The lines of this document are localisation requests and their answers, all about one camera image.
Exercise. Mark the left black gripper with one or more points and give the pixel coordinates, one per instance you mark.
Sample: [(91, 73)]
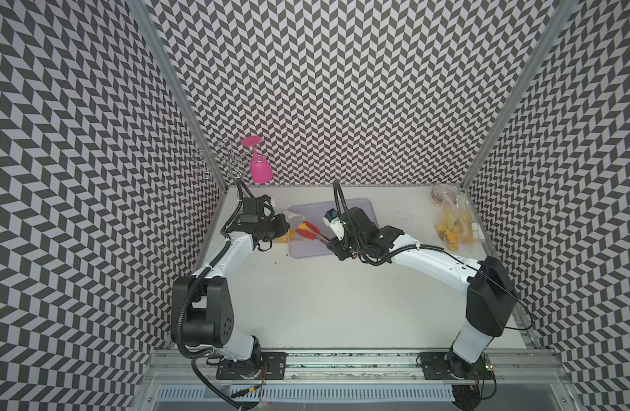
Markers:
[(282, 227)]

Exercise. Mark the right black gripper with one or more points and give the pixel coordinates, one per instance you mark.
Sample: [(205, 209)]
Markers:
[(337, 247)]

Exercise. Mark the clear bag with cookies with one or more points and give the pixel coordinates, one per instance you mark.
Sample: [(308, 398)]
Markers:
[(295, 221)]

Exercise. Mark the red metal tongs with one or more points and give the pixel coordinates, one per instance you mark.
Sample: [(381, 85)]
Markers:
[(312, 232)]

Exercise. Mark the clear resealable bag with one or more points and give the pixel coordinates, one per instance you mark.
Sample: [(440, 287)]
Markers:
[(473, 230), (454, 226)]

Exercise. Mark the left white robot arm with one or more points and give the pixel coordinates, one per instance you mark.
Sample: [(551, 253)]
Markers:
[(203, 323)]

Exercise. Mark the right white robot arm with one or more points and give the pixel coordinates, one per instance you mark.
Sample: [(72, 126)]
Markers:
[(490, 293)]

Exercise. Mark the lavender plastic tray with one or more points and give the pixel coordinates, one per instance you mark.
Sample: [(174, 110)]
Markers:
[(314, 213)]

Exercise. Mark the pink plastic wine glass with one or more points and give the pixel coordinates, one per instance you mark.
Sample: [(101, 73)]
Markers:
[(260, 168)]

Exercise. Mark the small pink stacked bowls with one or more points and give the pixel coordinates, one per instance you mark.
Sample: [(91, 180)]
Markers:
[(441, 191)]

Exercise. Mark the metal wire glass rack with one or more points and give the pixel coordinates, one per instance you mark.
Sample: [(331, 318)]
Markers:
[(229, 169)]

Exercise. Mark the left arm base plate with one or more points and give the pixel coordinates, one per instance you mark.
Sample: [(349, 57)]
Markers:
[(268, 365)]

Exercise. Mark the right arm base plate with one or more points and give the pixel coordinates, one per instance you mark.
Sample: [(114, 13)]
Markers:
[(446, 365)]

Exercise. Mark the aluminium mounting rail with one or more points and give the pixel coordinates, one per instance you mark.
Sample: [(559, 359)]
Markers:
[(374, 366)]

